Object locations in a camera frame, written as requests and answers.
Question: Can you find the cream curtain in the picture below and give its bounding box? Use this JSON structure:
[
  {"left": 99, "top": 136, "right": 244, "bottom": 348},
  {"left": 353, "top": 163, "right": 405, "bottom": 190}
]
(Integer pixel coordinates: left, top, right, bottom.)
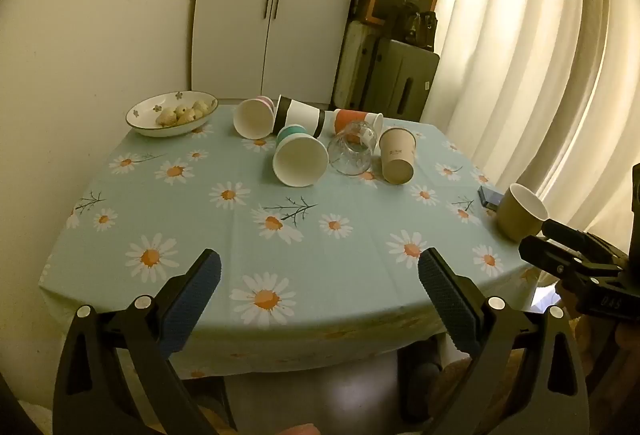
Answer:
[{"left": 419, "top": 0, "right": 640, "bottom": 261}]

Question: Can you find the olive ceramic cup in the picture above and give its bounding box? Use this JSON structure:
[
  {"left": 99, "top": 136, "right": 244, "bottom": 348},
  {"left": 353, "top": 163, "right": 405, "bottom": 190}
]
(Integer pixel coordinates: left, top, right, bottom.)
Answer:
[{"left": 495, "top": 183, "right": 550, "bottom": 243}]

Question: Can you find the orange paper cup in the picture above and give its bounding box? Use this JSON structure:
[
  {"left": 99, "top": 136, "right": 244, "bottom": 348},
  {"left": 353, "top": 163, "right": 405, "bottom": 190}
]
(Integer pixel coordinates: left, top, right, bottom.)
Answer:
[{"left": 320, "top": 108, "right": 385, "bottom": 139}]

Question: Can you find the beige suitcase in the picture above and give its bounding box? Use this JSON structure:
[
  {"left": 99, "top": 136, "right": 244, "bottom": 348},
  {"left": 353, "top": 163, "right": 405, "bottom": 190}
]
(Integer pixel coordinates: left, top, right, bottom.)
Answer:
[{"left": 331, "top": 19, "right": 381, "bottom": 112}]

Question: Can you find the teal paper cup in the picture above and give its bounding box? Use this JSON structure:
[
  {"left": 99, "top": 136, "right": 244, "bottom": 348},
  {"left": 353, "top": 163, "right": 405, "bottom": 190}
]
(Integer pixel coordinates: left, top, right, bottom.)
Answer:
[{"left": 272, "top": 124, "right": 330, "bottom": 188}]

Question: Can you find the clear glass cup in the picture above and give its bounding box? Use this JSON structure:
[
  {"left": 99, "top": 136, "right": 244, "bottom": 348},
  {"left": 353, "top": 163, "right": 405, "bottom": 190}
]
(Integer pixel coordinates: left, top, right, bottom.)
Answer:
[{"left": 327, "top": 119, "right": 377, "bottom": 176}]

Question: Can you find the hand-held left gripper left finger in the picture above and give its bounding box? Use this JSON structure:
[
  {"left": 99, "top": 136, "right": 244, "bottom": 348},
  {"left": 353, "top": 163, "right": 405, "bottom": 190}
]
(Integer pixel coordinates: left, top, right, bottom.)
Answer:
[{"left": 52, "top": 249, "right": 223, "bottom": 435}]

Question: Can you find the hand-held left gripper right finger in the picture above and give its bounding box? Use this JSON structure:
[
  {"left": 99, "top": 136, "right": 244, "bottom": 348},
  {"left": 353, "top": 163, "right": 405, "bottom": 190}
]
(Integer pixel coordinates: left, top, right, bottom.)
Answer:
[{"left": 417, "top": 247, "right": 591, "bottom": 435}]

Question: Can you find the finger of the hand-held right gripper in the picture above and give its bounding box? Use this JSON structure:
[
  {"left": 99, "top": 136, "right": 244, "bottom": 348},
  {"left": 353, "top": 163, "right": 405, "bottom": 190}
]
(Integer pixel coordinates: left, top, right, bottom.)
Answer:
[
  {"left": 542, "top": 218, "right": 628, "bottom": 266},
  {"left": 518, "top": 235, "right": 623, "bottom": 284}
]

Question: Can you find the white refrigerator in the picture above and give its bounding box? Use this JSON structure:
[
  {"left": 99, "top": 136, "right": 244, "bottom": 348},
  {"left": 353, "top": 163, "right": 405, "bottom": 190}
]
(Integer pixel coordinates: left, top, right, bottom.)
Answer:
[{"left": 191, "top": 0, "right": 369, "bottom": 109}]

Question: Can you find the pink paper cup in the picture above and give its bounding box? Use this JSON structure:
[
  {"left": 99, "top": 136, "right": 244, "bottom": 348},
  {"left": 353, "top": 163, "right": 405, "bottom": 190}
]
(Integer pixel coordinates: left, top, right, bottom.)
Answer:
[{"left": 234, "top": 96, "right": 276, "bottom": 139}]

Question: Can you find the white floral bowl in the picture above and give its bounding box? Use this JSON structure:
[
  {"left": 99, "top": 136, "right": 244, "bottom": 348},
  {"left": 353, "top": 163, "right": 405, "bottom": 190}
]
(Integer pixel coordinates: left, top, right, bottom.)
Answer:
[{"left": 125, "top": 90, "right": 219, "bottom": 138}]

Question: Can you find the beige paper cup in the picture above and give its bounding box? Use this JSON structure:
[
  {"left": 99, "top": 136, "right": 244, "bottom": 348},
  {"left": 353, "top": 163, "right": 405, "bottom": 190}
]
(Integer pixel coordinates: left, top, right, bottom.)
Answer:
[{"left": 378, "top": 127, "right": 417, "bottom": 186}]

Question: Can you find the black striped paper cup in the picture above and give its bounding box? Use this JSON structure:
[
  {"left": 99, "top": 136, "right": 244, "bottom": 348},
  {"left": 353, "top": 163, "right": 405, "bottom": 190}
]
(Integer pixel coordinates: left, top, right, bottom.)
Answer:
[{"left": 272, "top": 94, "right": 326, "bottom": 139}]

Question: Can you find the daisy print tablecloth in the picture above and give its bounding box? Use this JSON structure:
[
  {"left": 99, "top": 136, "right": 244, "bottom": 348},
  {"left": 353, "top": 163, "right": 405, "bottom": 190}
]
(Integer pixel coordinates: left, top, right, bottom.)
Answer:
[{"left": 39, "top": 104, "right": 543, "bottom": 378}]

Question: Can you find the pile of beige nuts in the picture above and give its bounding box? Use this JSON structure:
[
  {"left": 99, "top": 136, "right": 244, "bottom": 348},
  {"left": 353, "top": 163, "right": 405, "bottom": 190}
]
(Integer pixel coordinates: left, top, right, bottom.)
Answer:
[{"left": 156, "top": 100, "right": 211, "bottom": 127}]

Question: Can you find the dark green suitcase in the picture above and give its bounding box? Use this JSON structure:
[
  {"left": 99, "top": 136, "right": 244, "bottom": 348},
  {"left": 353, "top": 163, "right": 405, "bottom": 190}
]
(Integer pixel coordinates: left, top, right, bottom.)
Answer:
[{"left": 357, "top": 38, "right": 441, "bottom": 123}]

